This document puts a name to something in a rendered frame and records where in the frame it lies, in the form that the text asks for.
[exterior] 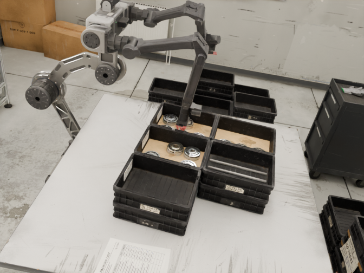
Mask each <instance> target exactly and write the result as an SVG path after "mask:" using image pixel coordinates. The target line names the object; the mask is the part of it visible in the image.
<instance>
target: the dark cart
mask: <svg viewBox="0 0 364 273"><path fill-rule="evenodd" d="M351 86H355V87H356V88H360V87H362V89H364V83H359V82H353V81H347V80H341V79H335V78H332V79H331V82H330V84H329V87H328V89H327V91H326V94H325V96H324V98H323V100H322V103H321V105H320V107H319V110H318V112H317V114H316V117H315V119H314V122H313V124H312V126H311V129H310V131H309V133H308V136H307V138H306V140H305V143H304V144H305V149H306V150H305V151H304V156H305V157H306V158H308V159H309V163H310V167H311V171H310V172H309V176H310V177H311V179H317V178H318V177H319V176H320V173H327V174H333V175H336V176H342V177H347V178H353V179H357V181H356V182H355V183H356V185H357V187H359V188H362V187H364V96H363V97H360V96H356V95H354V94H349V93H344V92H343V91H342V88H349V87H351Z"/></svg>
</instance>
